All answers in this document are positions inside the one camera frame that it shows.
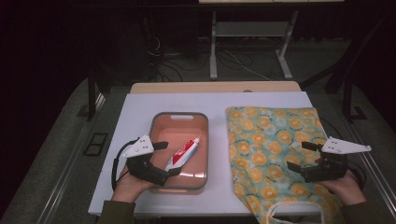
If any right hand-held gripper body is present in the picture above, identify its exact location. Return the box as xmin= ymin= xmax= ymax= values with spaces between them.
xmin=300 ymin=136 xmax=372 ymax=184

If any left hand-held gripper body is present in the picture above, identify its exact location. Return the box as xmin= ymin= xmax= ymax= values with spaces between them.
xmin=122 ymin=133 xmax=171 ymax=188

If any red and white toothpaste tube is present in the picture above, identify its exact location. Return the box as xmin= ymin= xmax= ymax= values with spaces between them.
xmin=164 ymin=137 xmax=201 ymax=172

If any pink bin with grey rim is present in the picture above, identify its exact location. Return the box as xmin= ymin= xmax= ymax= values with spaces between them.
xmin=148 ymin=111 xmax=209 ymax=195

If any fruit print cloth bag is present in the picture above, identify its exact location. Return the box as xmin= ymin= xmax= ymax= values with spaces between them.
xmin=225 ymin=105 xmax=344 ymax=224

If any person's right hand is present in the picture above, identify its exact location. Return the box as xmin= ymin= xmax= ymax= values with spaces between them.
xmin=318 ymin=170 xmax=368 ymax=206

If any person's left hand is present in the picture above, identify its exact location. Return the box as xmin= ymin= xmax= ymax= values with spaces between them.
xmin=111 ymin=167 xmax=157 ymax=203

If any black stand leg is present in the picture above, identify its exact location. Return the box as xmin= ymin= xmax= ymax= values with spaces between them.
xmin=87 ymin=66 xmax=98 ymax=121

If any grey metal stand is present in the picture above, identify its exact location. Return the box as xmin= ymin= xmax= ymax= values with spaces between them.
xmin=209 ymin=9 xmax=299 ymax=81

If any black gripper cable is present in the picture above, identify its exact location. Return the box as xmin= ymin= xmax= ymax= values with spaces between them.
xmin=110 ymin=139 xmax=140 ymax=191
xmin=347 ymin=167 xmax=366 ymax=190

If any black floor frame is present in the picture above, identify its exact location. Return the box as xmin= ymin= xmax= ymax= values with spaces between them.
xmin=82 ymin=132 xmax=109 ymax=157

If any floor cables bundle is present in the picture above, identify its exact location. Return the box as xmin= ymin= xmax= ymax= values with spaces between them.
xmin=146 ymin=34 xmax=275 ymax=82

